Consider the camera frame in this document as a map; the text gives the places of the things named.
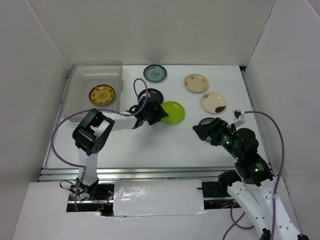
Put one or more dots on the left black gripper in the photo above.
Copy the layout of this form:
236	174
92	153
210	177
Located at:
159	114

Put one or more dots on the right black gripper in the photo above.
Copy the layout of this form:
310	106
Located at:
218	126

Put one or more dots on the lime green plate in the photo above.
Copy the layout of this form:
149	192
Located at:
175	111

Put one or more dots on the yellow patterned plate brown rim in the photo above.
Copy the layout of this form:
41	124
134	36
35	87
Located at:
101	95

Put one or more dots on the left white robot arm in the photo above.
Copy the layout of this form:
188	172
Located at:
92	132

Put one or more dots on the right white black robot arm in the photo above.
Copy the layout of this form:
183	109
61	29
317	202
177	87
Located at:
252	183

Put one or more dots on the clear plastic bin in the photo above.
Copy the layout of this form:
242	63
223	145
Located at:
93	84

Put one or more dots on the blue floral plate near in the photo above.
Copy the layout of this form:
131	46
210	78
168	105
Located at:
206	121

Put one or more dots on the blue floral plate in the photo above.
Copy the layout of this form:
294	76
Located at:
155	73
206	121

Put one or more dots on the black glossy plate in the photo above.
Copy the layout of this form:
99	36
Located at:
152	93

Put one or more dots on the cream plate black patch right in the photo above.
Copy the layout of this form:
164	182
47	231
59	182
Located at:
213	103

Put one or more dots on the blue floral plate far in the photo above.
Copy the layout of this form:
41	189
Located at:
155	73

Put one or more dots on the cream plate with floral marks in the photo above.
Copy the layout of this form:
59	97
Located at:
196	83

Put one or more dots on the white cover sheet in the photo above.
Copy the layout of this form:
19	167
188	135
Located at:
158	198

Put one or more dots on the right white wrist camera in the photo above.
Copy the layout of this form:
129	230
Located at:
238	118

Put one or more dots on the aluminium rail frame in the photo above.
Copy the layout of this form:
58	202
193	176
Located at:
173	152

